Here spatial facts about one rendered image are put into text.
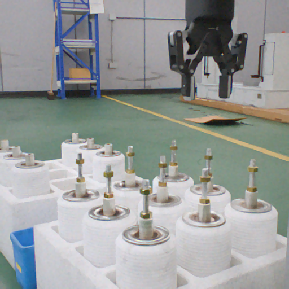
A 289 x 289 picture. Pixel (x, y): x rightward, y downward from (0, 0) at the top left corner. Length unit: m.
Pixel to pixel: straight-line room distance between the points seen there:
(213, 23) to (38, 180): 0.63
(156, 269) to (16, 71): 6.52
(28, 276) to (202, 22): 0.66
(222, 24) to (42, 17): 6.48
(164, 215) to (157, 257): 0.16
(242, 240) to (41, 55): 6.45
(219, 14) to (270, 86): 3.60
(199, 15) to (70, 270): 0.47
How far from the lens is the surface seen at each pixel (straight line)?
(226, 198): 0.85
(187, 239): 0.69
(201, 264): 0.70
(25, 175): 1.08
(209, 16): 0.63
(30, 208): 1.07
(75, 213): 0.81
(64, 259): 0.77
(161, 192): 0.78
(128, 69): 7.29
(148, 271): 0.62
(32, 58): 7.04
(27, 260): 0.97
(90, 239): 0.72
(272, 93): 4.19
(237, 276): 0.70
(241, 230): 0.76
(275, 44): 4.19
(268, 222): 0.77
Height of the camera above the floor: 0.51
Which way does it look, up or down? 11 degrees down
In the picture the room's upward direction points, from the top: straight up
